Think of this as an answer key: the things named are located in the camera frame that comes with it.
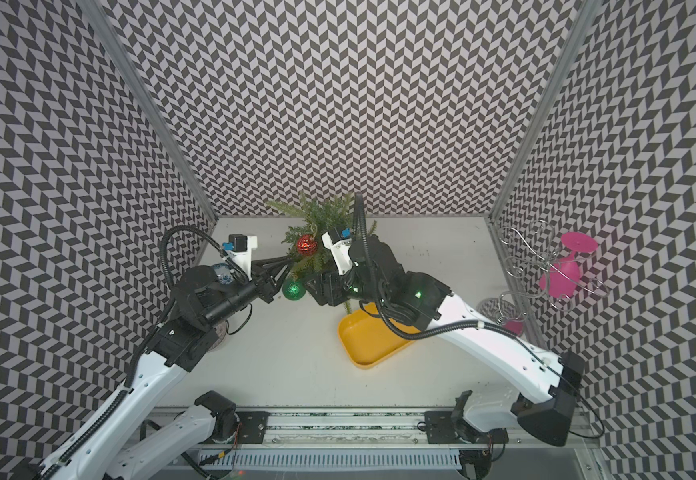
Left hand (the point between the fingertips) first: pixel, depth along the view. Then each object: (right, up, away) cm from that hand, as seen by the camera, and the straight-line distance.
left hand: (290, 265), depth 66 cm
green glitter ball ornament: (0, -6, +2) cm, 6 cm away
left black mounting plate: (-11, -40, +6) cm, 42 cm away
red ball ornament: (+3, +4, +4) cm, 7 cm away
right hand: (+6, -4, -3) cm, 8 cm away
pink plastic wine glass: (+60, -3, -1) cm, 60 cm away
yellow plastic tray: (+18, -24, +21) cm, 37 cm away
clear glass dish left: (-10, -11, -13) cm, 19 cm away
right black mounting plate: (+35, -41, +6) cm, 54 cm away
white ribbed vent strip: (+10, -46, +3) cm, 47 cm away
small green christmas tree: (+2, +10, +12) cm, 15 cm away
